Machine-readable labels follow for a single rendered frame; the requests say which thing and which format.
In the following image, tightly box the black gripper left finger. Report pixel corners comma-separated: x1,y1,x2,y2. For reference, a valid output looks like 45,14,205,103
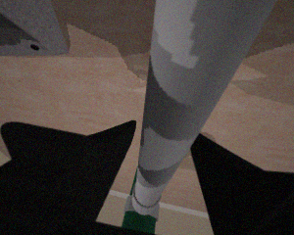
0,120,136,221

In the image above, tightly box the grey metal pipe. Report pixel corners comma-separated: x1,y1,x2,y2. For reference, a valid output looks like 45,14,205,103
134,0,277,207

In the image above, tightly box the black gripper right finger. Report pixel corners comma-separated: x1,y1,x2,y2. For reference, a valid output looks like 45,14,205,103
190,133,294,235

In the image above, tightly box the dark green post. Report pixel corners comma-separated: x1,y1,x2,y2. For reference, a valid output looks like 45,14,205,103
122,169,156,234

